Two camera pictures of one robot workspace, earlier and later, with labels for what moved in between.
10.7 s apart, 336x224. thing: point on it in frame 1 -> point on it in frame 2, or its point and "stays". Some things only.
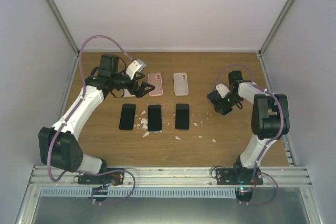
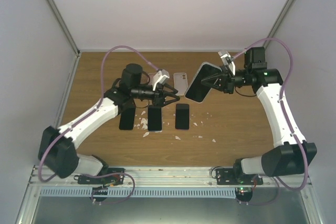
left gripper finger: x=138 y=77 -> x=169 y=89
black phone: x=127 y=117 stays
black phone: x=182 y=116 stays
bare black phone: x=220 y=105 -> x=196 y=91
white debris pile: x=144 y=122 stays
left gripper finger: x=142 y=91 -> x=167 y=102
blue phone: x=154 y=117 stays
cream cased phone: x=181 y=84 stays
